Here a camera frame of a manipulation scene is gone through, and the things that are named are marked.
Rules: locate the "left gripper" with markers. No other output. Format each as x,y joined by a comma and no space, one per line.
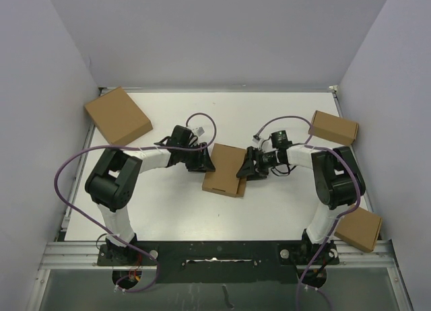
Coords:
203,162

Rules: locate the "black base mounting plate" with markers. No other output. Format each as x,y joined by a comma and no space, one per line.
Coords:
221,262

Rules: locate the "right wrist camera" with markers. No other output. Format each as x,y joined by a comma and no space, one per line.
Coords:
259,140

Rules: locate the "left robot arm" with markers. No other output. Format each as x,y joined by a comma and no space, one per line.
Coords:
113,179

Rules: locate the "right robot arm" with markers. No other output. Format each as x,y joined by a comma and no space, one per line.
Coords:
337,178

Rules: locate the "cardboard box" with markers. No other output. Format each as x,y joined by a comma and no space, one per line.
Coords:
333,128
118,118
223,181
360,229

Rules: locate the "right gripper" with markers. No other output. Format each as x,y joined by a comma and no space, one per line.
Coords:
250,170

